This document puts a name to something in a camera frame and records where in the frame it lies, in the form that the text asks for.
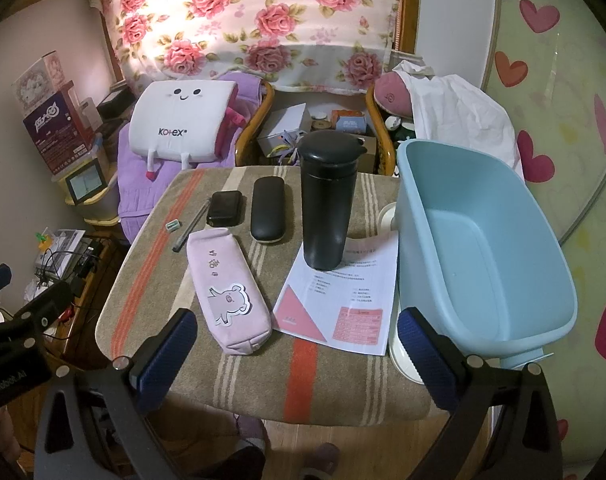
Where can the translucent storage bin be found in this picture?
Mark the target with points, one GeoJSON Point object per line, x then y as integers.
{"type": "Point", "coordinates": [103, 160]}

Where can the brown cardboard box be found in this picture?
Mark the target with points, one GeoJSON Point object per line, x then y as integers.
{"type": "Point", "coordinates": [370, 152]}

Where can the white cloth cover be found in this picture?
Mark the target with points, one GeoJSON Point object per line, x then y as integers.
{"type": "Point", "coordinates": [458, 105]}

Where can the colourful ribbon bundle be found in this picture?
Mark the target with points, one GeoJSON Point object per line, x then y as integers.
{"type": "Point", "coordinates": [283, 147]}

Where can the black thermos bottle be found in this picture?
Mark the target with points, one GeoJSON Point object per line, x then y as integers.
{"type": "Point", "coordinates": [325, 200]}

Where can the small desk display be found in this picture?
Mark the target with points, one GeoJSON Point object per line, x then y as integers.
{"type": "Point", "coordinates": [85, 185]}

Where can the pink rose floral blanket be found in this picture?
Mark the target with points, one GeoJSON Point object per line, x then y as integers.
{"type": "Point", "coordinates": [263, 20]}

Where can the pink plush toy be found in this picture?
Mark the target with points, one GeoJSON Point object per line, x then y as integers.
{"type": "Point", "coordinates": [389, 92]}

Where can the dark purple figure box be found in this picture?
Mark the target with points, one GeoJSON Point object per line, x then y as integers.
{"type": "Point", "coordinates": [55, 135]}

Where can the purple cloth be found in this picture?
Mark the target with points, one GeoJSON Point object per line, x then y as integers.
{"type": "Point", "coordinates": [133, 195]}

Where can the blue orange small box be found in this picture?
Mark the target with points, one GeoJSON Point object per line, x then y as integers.
{"type": "Point", "coordinates": [349, 121]}

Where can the black glasses case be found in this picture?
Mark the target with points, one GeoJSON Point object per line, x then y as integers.
{"type": "Point", "coordinates": [268, 210]}

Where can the white smiling face cushion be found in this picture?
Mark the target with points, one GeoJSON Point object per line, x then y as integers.
{"type": "Point", "coordinates": [180, 120]}

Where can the white anime figure box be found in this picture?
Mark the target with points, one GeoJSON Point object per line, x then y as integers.
{"type": "Point", "coordinates": [38, 77]}

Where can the pink pencil case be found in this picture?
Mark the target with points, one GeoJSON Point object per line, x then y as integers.
{"type": "Point", "coordinates": [223, 270]}

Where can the black box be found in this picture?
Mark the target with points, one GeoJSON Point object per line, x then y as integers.
{"type": "Point", "coordinates": [115, 102]}

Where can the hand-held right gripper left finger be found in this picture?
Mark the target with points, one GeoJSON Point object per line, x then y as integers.
{"type": "Point", "coordinates": [164, 355]}

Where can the light blue plastic basin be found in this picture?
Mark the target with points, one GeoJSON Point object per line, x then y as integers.
{"type": "Point", "coordinates": [463, 260]}

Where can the striped beige table cloth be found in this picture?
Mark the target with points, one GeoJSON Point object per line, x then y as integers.
{"type": "Point", "coordinates": [283, 385]}

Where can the white pink paper leaflet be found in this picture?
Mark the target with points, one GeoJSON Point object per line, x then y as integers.
{"type": "Point", "coordinates": [355, 285]}

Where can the grey pen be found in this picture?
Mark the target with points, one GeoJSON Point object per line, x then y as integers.
{"type": "Point", "coordinates": [191, 227]}

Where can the white cardboard box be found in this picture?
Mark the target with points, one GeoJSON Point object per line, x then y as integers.
{"type": "Point", "coordinates": [285, 120]}

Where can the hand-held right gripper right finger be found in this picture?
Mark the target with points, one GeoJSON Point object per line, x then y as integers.
{"type": "Point", "coordinates": [425, 357]}

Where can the black power bank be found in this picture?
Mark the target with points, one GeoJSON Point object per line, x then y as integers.
{"type": "Point", "coordinates": [224, 208]}

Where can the wooden chair frame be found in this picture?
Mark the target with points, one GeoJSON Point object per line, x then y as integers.
{"type": "Point", "coordinates": [380, 130]}
{"type": "Point", "coordinates": [255, 125]}

